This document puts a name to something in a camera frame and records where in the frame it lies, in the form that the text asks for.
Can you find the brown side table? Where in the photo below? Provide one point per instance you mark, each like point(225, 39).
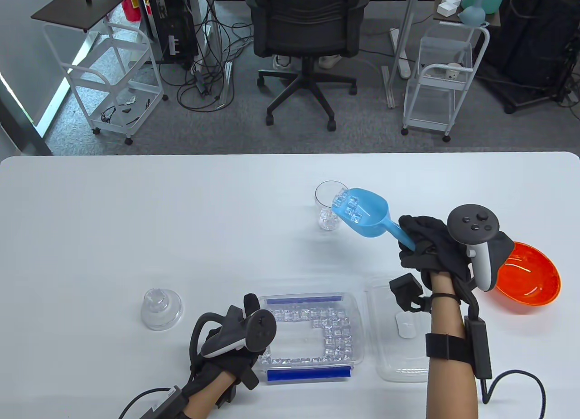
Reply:
point(442, 20)

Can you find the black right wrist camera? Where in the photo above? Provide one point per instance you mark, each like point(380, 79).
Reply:
point(408, 292)

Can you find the black computer tower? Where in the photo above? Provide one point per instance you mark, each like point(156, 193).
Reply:
point(174, 24)

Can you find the black left wrist sensor box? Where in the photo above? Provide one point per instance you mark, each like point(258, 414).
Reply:
point(167, 403)

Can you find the black right wrist sensor box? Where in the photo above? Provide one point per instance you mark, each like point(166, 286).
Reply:
point(480, 346)

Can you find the light blue vase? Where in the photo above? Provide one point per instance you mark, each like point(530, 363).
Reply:
point(472, 14)

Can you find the dark brown board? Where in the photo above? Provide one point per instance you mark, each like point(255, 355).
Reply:
point(81, 4)

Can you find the clear container lid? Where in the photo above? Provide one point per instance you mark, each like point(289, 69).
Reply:
point(398, 360)

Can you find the clear plastic shaker lid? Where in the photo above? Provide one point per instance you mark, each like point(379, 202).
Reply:
point(161, 308)

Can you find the white black controller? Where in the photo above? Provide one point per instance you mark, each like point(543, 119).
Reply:
point(473, 224)
point(258, 330)

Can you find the black wrist sensor box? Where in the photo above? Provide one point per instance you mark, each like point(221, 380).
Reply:
point(480, 346)
point(167, 403)

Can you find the person's left hand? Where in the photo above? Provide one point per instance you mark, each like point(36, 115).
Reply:
point(226, 362)

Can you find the pile of ice cubes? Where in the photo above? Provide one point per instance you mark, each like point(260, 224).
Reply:
point(335, 337)

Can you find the person's right forearm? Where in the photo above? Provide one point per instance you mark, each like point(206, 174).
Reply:
point(451, 382)

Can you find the black office chair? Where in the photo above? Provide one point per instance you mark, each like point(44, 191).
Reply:
point(308, 24)

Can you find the grey pillar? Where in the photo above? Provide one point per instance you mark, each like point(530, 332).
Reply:
point(18, 124)

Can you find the red fire extinguisher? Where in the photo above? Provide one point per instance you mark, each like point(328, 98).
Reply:
point(131, 8)

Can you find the white desk leg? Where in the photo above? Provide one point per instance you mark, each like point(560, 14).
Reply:
point(403, 38)

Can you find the clear container with blue latches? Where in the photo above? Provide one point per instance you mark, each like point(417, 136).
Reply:
point(312, 374)

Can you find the orange plastic bowl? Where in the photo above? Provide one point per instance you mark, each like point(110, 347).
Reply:
point(530, 278)

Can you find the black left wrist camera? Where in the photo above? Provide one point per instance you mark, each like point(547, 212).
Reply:
point(228, 395)

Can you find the black covered equipment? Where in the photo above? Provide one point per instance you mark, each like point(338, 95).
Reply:
point(534, 38)

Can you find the small white boxes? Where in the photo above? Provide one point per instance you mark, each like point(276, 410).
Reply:
point(448, 5)

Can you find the person's right hand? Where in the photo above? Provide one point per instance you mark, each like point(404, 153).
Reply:
point(430, 246)

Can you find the blue plastic scoop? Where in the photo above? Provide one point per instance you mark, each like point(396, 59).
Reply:
point(376, 215)

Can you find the person's left forearm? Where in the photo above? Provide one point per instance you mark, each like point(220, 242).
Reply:
point(204, 398)

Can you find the white power strip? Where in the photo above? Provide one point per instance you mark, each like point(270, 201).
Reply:
point(401, 51)

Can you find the clear plastic shaker cup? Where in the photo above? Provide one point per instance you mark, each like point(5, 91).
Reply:
point(322, 219)

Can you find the small batch of ice cubes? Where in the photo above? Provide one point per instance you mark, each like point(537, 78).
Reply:
point(349, 208)

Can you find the silver rail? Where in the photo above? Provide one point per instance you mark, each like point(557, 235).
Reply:
point(225, 81)

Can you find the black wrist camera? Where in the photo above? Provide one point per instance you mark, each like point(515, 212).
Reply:
point(408, 292)
point(228, 395)

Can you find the white mug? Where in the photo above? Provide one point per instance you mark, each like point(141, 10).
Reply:
point(453, 72)

